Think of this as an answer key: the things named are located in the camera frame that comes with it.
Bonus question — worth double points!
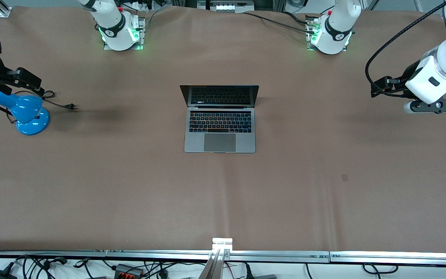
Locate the white power strip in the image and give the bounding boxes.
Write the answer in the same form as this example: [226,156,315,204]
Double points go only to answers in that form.
[197,0,255,13]

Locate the black looped floor cable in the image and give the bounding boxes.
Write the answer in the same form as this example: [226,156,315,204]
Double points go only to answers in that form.
[362,262,398,275]

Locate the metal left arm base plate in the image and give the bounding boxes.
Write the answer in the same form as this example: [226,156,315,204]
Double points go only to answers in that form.
[305,15,352,52]

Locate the black braided cable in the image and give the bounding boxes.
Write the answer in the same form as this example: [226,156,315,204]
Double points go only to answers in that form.
[242,11,316,34]

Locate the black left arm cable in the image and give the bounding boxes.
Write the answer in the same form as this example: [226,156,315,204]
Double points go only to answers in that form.
[365,0,446,97]

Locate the grey laptop computer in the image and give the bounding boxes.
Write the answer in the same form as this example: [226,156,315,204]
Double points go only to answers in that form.
[180,85,259,153]

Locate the blue desk lamp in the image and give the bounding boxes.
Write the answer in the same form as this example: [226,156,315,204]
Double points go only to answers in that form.
[0,89,51,136]

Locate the brown table cover sheet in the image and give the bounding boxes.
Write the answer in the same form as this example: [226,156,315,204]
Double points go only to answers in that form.
[0,5,446,252]

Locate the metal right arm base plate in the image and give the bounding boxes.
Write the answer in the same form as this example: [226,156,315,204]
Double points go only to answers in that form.
[103,16,146,52]

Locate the black box with orange connectors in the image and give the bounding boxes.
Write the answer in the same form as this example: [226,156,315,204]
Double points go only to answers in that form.
[114,263,145,278]

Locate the aluminium table edge rail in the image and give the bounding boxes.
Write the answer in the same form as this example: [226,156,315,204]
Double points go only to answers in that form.
[0,250,107,258]
[227,250,330,263]
[106,250,213,261]
[330,251,446,266]

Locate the aluminium camera mount post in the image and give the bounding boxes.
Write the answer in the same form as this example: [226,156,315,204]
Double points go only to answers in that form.
[198,238,233,279]

